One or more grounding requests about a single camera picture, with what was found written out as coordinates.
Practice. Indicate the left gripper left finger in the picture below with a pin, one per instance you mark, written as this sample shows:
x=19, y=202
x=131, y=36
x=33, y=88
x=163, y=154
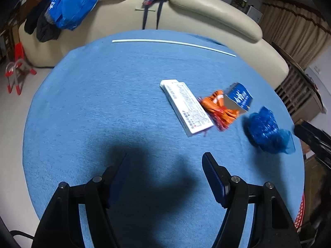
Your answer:
x=115, y=179

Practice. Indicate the cream leather sofa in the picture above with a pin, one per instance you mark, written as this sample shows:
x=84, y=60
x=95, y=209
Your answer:
x=214, y=19

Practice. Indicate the dark clothes on sofa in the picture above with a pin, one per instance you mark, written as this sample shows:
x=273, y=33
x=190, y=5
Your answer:
x=36, y=21

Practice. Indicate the white air conditioner unit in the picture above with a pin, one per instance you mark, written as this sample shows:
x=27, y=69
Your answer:
x=254, y=14

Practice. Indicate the blue plastic bag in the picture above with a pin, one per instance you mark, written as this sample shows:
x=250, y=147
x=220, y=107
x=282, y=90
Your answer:
x=263, y=131

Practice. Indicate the blue fuzzy table cloth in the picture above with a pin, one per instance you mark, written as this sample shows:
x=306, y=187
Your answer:
x=104, y=100

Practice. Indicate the red mesh trash basket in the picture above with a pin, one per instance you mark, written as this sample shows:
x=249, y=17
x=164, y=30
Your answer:
x=299, y=219

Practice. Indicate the wooden baby crib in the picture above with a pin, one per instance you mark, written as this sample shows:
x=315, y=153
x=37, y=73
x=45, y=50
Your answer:
x=298, y=91

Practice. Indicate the white thin rod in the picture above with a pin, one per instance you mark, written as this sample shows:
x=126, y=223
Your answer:
x=173, y=43

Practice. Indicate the blue silver carton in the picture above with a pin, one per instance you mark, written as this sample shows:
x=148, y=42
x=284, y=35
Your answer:
x=237, y=97

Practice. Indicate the orange wrapper bundle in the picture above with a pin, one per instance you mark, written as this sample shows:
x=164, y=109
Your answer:
x=214, y=105

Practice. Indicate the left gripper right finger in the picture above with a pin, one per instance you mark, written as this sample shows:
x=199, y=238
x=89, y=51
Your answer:
x=218, y=178

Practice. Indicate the white medicine box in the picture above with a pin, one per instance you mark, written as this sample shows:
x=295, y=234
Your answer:
x=190, y=113

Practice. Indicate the beige curtain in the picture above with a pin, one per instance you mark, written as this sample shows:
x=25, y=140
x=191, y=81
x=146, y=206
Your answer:
x=297, y=28

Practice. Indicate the blue jacket on sofa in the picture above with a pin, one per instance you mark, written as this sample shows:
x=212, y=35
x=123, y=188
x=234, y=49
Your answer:
x=68, y=14

